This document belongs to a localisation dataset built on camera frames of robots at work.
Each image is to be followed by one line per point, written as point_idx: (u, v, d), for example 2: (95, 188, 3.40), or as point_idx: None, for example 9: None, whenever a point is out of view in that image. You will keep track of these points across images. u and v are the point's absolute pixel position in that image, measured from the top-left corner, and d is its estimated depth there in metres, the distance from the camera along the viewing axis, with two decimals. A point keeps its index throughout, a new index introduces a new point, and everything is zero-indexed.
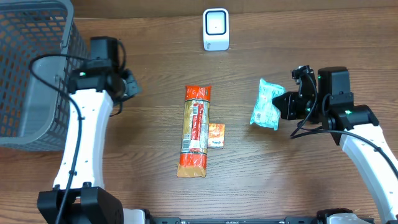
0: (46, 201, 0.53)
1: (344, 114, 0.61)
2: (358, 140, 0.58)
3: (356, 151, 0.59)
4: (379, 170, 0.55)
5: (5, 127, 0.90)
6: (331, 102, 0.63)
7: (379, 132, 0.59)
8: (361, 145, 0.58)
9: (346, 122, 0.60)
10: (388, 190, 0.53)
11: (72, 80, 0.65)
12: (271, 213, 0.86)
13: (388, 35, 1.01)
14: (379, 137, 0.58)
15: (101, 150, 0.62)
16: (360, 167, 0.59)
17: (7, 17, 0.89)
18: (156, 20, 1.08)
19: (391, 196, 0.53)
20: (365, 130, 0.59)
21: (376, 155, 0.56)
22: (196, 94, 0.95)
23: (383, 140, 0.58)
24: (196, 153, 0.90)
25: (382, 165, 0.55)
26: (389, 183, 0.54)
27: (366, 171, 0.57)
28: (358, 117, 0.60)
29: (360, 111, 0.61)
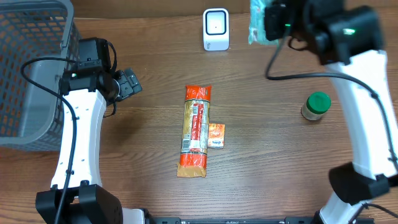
0: (44, 201, 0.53)
1: (341, 28, 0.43)
2: (354, 83, 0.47)
3: (347, 93, 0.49)
4: (369, 121, 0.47)
5: (5, 127, 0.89)
6: (316, 10, 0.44)
7: (379, 70, 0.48)
8: (356, 88, 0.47)
9: (342, 48, 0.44)
10: (374, 147, 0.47)
11: (64, 81, 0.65)
12: (272, 213, 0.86)
13: (389, 35, 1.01)
14: (379, 75, 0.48)
15: (97, 149, 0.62)
16: (347, 111, 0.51)
17: (7, 17, 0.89)
18: (156, 20, 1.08)
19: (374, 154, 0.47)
20: (362, 63, 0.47)
21: (370, 102, 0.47)
22: (196, 94, 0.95)
23: (383, 81, 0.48)
24: (196, 153, 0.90)
25: (375, 116, 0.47)
26: (377, 137, 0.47)
27: (353, 119, 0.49)
28: (360, 32, 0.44)
29: (357, 22, 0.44)
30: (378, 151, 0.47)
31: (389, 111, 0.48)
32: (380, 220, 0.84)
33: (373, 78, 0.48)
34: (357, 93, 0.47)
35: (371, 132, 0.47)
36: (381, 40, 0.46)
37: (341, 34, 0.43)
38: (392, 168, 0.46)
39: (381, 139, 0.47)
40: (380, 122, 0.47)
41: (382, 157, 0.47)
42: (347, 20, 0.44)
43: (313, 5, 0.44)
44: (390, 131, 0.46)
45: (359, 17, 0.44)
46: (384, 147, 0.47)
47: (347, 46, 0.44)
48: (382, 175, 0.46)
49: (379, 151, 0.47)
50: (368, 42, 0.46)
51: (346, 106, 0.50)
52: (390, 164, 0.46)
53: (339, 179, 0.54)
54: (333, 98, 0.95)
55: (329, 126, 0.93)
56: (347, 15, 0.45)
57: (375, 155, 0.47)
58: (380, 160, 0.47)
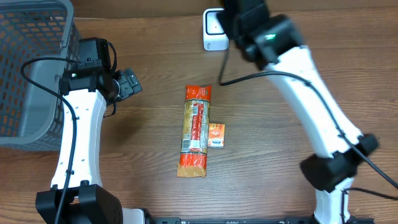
0: (43, 201, 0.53)
1: (265, 40, 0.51)
2: (288, 77, 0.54)
3: (287, 88, 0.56)
4: (310, 107, 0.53)
5: (5, 127, 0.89)
6: (244, 23, 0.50)
7: (306, 61, 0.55)
8: (291, 82, 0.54)
9: (268, 55, 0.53)
10: (322, 129, 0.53)
11: (64, 81, 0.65)
12: (272, 213, 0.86)
13: (388, 35, 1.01)
14: (307, 65, 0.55)
15: (96, 149, 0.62)
16: (293, 103, 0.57)
17: (6, 17, 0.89)
18: (156, 20, 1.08)
19: (325, 134, 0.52)
20: (291, 58, 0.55)
21: (308, 90, 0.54)
22: (196, 94, 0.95)
23: (311, 69, 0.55)
24: (196, 153, 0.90)
25: (313, 101, 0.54)
26: (323, 121, 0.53)
27: (300, 109, 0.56)
28: (281, 38, 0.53)
29: (279, 29, 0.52)
30: (327, 133, 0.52)
31: (325, 94, 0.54)
32: (380, 220, 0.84)
33: (303, 69, 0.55)
34: (294, 85, 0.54)
35: (316, 117, 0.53)
36: (298, 38, 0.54)
37: (267, 44, 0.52)
38: (344, 144, 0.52)
39: (325, 121, 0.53)
40: (320, 106, 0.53)
41: (331, 135, 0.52)
42: (269, 28, 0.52)
43: (240, 19, 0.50)
44: (331, 112, 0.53)
45: (278, 25, 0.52)
46: (331, 127, 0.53)
47: (272, 51, 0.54)
48: (337, 152, 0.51)
49: (328, 132, 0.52)
50: (290, 42, 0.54)
51: (291, 99, 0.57)
52: (342, 140, 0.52)
53: (306, 176, 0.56)
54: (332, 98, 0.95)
55: None
56: (269, 24, 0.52)
57: (325, 137, 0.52)
58: (332, 139, 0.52)
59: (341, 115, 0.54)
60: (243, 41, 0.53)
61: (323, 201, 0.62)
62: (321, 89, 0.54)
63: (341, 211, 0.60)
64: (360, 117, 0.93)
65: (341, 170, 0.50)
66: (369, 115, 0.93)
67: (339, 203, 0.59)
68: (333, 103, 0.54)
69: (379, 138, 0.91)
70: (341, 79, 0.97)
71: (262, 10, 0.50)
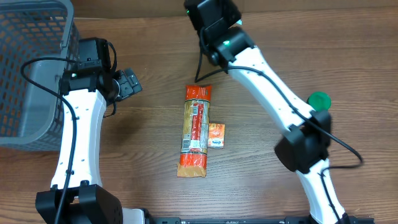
0: (44, 201, 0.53)
1: (223, 46, 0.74)
2: (243, 70, 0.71)
3: (245, 79, 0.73)
4: (265, 91, 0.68)
5: (5, 127, 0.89)
6: (209, 35, 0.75)
7: (257, 56, 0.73)
8: (247, 73, 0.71)
9: (227, 55, 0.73)
10: (278, 107, 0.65)
11: (64, 81, 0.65)
12: (271, 213, 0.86)
13: (389, 35, 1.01)
14: (258, 60, 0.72)
15: (96, 149, 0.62)
16: (252, 91, 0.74)
17: (7, 17, 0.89)
18: (156, 20, 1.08)
19: (280, 111, 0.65)
20: (246, 55, 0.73)
21: (262, 79, 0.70)
22: (196, 94, 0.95)
23: (263, 62, 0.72)
24: (196, 153, 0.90)
25: (266, 86, 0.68)
26: (277, 101, 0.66)
27: (257, 94, 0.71)
28: (237, 44, 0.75)
29: (234, 38, 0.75)
30: (282, 111, 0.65)
31: (275, 79, 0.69)
32: (380, 220, 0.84)
33: (255, 64, 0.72)
34: (249, 76, 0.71)
35: (270, 99, 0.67)
36: (251, 42, 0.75)
37: (226, 49, 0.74)
38: (297, 118, 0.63)
39: (278, 101, 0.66)
40: (272, 90, 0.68)
41: (288, 112, 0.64)
42: (226, 38, 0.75)
43: (205, 32, 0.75)
44: (282, 93, 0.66)
45: (235, 36, 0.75)
46: (285, 106, 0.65)
47: (232, 52, 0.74)
48: (293, 125, 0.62)
49: (282, 109, 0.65)
50: (245, 45, 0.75)
51: (251, 88, 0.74)
52: (295, 116, 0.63)
53: (283, 161, 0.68)
54: (333, 98, 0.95)
55: None
56: (228, 35, 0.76)
57: (282, 114, 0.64)
58: (286, 115, 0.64)
59: (292, 95, 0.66)
60: (209, 49, 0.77)
61: (311, 196, 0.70)
62: (273, 78, 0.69)
63: (329, 201, 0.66)
64: (360, 117, 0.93)
65: (300, 141, 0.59)
66: (369, 115, 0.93)
67: (323, 191, 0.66)
68: (284, 87, 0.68)
69: (379, 138, 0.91)
70: (341, 79, 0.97)
71: (221, 25, 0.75)
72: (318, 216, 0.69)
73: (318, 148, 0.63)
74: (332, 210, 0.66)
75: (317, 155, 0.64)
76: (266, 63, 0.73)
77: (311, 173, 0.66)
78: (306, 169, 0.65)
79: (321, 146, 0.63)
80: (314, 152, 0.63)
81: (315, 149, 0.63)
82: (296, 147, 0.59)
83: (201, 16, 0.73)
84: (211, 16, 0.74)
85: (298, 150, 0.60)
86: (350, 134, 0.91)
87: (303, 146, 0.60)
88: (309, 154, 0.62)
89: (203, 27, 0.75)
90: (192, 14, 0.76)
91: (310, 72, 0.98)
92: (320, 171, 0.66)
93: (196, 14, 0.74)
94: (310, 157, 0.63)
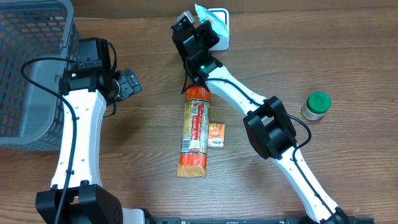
0: (44, 201, 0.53)
1: (201, 70, 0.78)
2: (212, 81, 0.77)
3: (216, 88, 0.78)
4: (230, 93, 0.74)
5: (5, 127, 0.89)
6: (192, 64, 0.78)
7: (224, 70, 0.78)
8: (217, 83, 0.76)
9: (203, 75, 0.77)
10: (240, 101, 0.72)
11: (64, 82, 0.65)
12: (272, 213, 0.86)
13: (389, 35, 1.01)
14: (224, 72, 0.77)
15: (96, 150, 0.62)
16: (224, 97, 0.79)
17: (7, 17, 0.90)
18: (156, 20, 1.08)
19: (242, 104, 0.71)
20: (215, 73, 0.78)
21: (227, 84, 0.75)
22: (196, 94, 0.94)
23: (227, 74, 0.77)
24: (196, 153, 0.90)
25: (231, 89, 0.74)
26: (238, 96, 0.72)
27: (227, 99, 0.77)
28: (210, 66, 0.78)
29: (211, 64, 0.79)
30: (243, 103, 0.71)
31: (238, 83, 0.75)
32: (380, 220, 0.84)
33: (222, 75, 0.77)
34: (218, 84, 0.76)
35: (234, 96, 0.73)
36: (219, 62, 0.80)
37: (203, 72, 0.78)
38: (254, 107, 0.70)
39: (240, 96, 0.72)
40: (236, 91, 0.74)
41: (245, 104, 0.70)
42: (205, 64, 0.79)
43: (189, 61, 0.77)
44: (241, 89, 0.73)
45: (209, 62, 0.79)
46: (245, 99, 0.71)
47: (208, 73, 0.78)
48: (250, 111, 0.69)
49: (243, 102, 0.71)
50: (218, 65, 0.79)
51: (222, 96, 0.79)
52: (253, 106, 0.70)
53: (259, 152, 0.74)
54: (333, 98, 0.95)
55: (329, 126, 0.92)
56: (207, 61, 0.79)
57: (242, 106, 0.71)
58: (247, 107, 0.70)
59: (250, 91, 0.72)
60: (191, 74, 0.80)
61: (295, 187, 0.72)
62: (237, 81, 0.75)
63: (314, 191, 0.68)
64: (360, 117, 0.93)
65: (257, 124, 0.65)
66: (370, 115, 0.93)
67: (301, 177, 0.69)
68: (244, 87, 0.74)
69: (379, 138, 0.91)
70: (342, 79, 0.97)
71: (203, 55, 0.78)
72: (311, 214, 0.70)
73: (281, 132, 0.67)
74: (321, 201, 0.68)
75: (283, 140, 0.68)
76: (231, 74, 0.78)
77: (284, 158, 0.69)
78: (278, 155, 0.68)
79: (285, 131, 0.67)
80: (279, 137, 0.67)
81: (279, 134, 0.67)
82: (256, 130, 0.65)
83: (186, 48, 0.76)
84: (195, 50, 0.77)
85: (260, 134, 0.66)
86: (350, 134, 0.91)
87: (262, 128, 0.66)
88: (273, 139, 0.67)
89: (187, 57, 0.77)
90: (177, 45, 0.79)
91: (310, 72, 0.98)
92: (292, 156, 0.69)
93: (181, 46, 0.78)
94: (276, 142, 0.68)
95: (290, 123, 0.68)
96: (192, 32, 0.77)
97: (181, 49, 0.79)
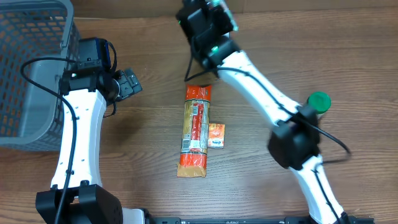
0: (44, 201, 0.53)
1: (212, 52, 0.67)
2: (231, 71, 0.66)
3: (234, 80, 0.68)
4: (251, 90, 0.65)
5: (5, 127, 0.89)
6: (198, 43, 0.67)
7: (242, 58, 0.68)
8: (234, 75, 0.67)
9: (216, 60, 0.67)
10: (265, 105, 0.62)
11: (64, 82, 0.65)
12: (272, 213, 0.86)
13: (389, 35, 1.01)
14: (244, 62, 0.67)
15: (96, 149, 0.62)
16: (240, 90, 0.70)
17: (6, 17, 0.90)
18: (156, 20, 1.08)
19: (267, 109, 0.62)
20: (234, 59, 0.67)
21: (248, 78, 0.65)
22: (196, 94, 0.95)
23: (248, 64, 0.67)
24: (196, 153, 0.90)
25: (254, 86, 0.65)
26: (263, 98, 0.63)
27: (246, 94, 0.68)
28: (222, 49, 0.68)
29: (224, 45, 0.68)
30: (268, 107, 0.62)
31: (260, 77, 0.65)
32: (380, 220, 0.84)
33: (241, 66, 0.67)
34: (236, 77, 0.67)
35: (257, 97, 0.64)
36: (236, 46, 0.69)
37: (214, 55, 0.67)
38: (284, 114, 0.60)
39: (266, 98, 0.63)
40: (260, 89, 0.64)
41: (274, 110, 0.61)
42: (217, 43, 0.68)
43: (196, 41, 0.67)
44: (268, 90, 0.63)
45: (222, 43, 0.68)
46: (272, 103, 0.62)
47: (219, 56, 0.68)
48: (279, 121, 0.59)
49: (269, 107, 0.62)
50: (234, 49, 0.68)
51: (240, 89, 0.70)
52: (282, 111, 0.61)
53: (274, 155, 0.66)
54: (332, 98, 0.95)
55: (329, 126, 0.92)
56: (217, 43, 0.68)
57: (268, 111, 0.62)
58: (273, 111, 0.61)
59: (278, 93, 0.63)
60: (199, 56, 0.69)
61: (306, 190, 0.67)
62: (258, 74, 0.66)
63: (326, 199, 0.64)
64: (360, 117, 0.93)
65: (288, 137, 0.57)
66: (369, 115, 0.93)
67: (318, 187, 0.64)
68: (271, 85, 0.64)
69: (379, 138, 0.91)
70: (341, 78, 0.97)
71: (211, 33, 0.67)
72: (317, 216, 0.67)
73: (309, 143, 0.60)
74: (330, 208, 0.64)
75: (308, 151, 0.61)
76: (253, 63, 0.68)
77: (305, 169, 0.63)
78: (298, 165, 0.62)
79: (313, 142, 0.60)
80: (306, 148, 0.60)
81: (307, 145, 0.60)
82: (285, 142, 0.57)
83: (191, 25, 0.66)
84: (203, 26, 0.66)
85: (288, 146, 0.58)
86: (349, 134, 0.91)
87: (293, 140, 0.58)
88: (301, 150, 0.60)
89: (193, 36, 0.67)
90: (181, 22, 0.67)
91: (310, 72, 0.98)
92: (314, 168, 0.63)
93: (185, 23, 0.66)
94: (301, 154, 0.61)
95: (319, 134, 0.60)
96: (199, 6, 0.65)
97: (186, 25, 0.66)
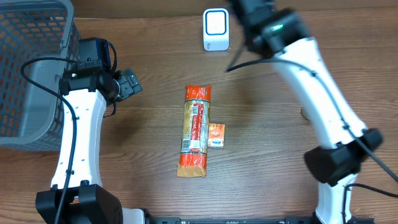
0: (44, 201, 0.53)
1: (271, 30, 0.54)
2: (294, 66, 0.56)
3: (291, 76, 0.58)
4: (316, 97, 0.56)
5: (5, 127, 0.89)
6: (252, 22, 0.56)
7: (311, 50, 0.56)
8: (297, 71, 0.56)
9: (273, 42, 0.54)
10: (327, 119, 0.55)
11: (64, 82, 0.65)
12: (272, 213, 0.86)
13: (389, 35, 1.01)
14: (314, 57, 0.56)
15: (96, 149, 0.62)
16: (295, 87, 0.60)
17: (7, 17, 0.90)
18: (156, 20, 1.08)
19: (328, 124, 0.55)
20: (300, 48, 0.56)
21: (314, 80, 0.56)
22: (196, 94, 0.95)
23: (317, 60, 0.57)
24: (196, 153, 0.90)
25: (319, 92, 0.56)
26: (326, 111, 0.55)
27: (302, 95, 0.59)
28: (284, 28, 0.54)
29: (287, 23, 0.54)
30: (331, 124, 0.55)
31: (329, 83, 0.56)
32: (380, 220, 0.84)
33: (308, 62, 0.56)
34: (298, 74, 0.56)
35: (320, 107, 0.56)
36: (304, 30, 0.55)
37: (272, 34, 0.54)
38: (347, 135, 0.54)
39: (331, 112, 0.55)
40: (326, 99, 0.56)
41: (337, 127, 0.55)
42: (277, 20, 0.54)
43: (249, 20, 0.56)
44: (336, 103, 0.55)
45: (285, 20, 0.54)
46: (336, 119, 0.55)
47: (278, 37, 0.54)
48: (341, 144, 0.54)
49: (332, 122, 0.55)
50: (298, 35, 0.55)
51: (296, 87, 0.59)
52: (346, 132, 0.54)
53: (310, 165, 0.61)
54: None
55: None
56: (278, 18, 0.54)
57: (328, 127, 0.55)
58: (336, 129, 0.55)
59: (345, 107, 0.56)
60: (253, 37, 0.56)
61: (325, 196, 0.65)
62: (326, 79, 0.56)
63: (342, 210, 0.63)
64: (360, 117, 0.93)
65: (344, 161, 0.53)
66: (369, 115, 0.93)
67: (340, 201, 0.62)
68: (337, 96, 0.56)
69: None
70: (341, 79, 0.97)
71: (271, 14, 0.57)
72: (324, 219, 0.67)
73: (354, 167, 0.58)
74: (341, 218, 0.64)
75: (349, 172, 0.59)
76: (322, 60, 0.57)
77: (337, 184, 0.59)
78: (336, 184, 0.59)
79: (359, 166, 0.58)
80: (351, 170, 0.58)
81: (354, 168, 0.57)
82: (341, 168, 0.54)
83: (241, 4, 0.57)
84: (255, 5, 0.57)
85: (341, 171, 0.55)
86: None
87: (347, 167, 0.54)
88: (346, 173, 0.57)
89: (245, 15, 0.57)
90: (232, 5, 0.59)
91: None
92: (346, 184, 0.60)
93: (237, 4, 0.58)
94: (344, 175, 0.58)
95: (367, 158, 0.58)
96: None
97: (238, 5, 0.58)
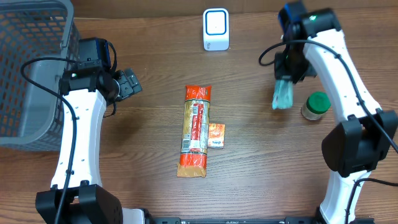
0: (43, 201, 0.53)
1: (308, 20, 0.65)
2: (321, 48, 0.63)
3: (318, 58, 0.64)
4: (335, 74, 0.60)
5: (5, 127, 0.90)
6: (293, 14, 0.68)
7: (340, 40, 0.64)
8: (323, 53, 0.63)
9: (309, 29, 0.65)
10: (343, 95, 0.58)
11: (64, 82, 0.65)
12: (272, 213, 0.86)
13: (389, 35, 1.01)
14: (340, 43, 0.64)
15: (96, 149, 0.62)
16: (319, 72, 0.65)
17: (7, 17, 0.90)
18: (156, 20, 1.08)
19: (344, 99, 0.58)
20: (329, 36, 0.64)
21: (336, 61, 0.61)
22: (196, 94, 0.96)
23: (343, 47, 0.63)
24: (196, 153, 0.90)
25: (339, 71, 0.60)
26: (344, 88, 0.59)
27: (324, 78, 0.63)
28: (319, 22, 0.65)
29: (323, 18, 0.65)
30: (347, 99, 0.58)
31: (351, 65, 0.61)
32: (380, 220, 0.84)
33: (334, 46, 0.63)
34: (324, 55, 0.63)
35: (337, 84, 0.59)
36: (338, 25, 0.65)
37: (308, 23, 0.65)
38: (360, 111, 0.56)
39: (347, 89, 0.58)
40: (345, 77, 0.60)
41: (352, 102, 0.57)
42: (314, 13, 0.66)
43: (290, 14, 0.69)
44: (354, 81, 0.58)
45: (321, 17, 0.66)
46: (351, 94, 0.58)
47: (313, 27, 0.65)
48: (352, 115, 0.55)
49: (347, 98, 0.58)
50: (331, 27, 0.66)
51: (321, 71, 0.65)
52: (360, 108, 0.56)
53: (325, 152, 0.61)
54: None
55: (329, 126, 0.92)
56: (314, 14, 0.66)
57: (344, 101, 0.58)
58: (350, 104, 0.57)
59: (363, 88, 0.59)
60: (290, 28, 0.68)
61: (332, 190, 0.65)
62: (349, 63, 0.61)
63: (347, 207, 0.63)
64: None
65: (354, 133, 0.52)
66: None
67: (346, 197, 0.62)
68: (357, 79, 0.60)
69: None
70: None
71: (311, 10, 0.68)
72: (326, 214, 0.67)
73: (371, 152, 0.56)
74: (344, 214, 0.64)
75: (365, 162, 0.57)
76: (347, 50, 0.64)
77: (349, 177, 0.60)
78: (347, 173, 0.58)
79: (375, 154, 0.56)
80: (365, 156, 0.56)
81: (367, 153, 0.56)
82: (351, 142, 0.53)
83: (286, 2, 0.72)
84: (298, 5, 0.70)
85: (350, 149, 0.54)
86: None
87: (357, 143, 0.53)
88: (359, 156, 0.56)
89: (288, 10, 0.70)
90: None
91: None
92: (357, 179, 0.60)
93: None
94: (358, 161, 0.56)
95: (386, 148, 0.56)
96: None
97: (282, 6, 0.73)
